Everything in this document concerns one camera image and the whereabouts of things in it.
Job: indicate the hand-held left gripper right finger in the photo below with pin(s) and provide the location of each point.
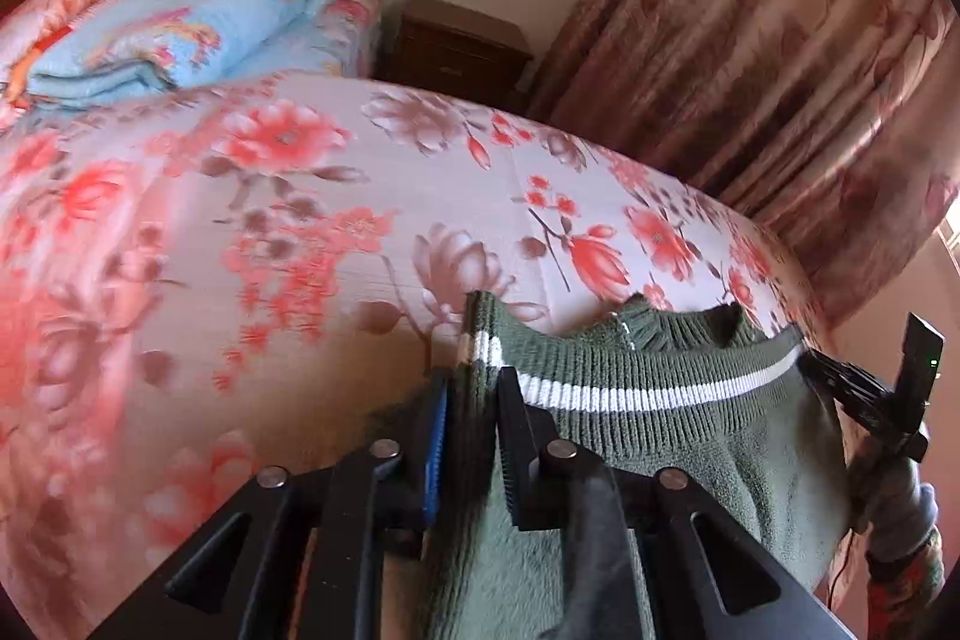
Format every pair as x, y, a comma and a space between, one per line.
517, 460

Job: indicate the wooden nightstand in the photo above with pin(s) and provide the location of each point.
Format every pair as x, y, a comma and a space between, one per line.
457, 48

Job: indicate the pink floral curtain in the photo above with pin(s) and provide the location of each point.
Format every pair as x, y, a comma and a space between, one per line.
750, 48

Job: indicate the person's right hand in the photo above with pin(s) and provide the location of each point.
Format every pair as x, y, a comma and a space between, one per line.
896, 497

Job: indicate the green knit sweater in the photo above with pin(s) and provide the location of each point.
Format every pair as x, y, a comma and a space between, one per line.
675, 482

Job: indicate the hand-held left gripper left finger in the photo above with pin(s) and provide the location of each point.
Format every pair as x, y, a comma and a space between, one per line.
435, 460

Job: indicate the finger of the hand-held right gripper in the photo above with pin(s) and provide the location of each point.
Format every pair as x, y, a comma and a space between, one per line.
851, 389

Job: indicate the window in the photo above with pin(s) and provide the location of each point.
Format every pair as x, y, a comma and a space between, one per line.
952, 242

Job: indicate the blue floral folded quilt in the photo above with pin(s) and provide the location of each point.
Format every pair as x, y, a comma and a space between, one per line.
195, 25

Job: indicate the pink floral bed sheet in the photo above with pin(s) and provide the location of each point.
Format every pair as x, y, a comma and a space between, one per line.
262, 250

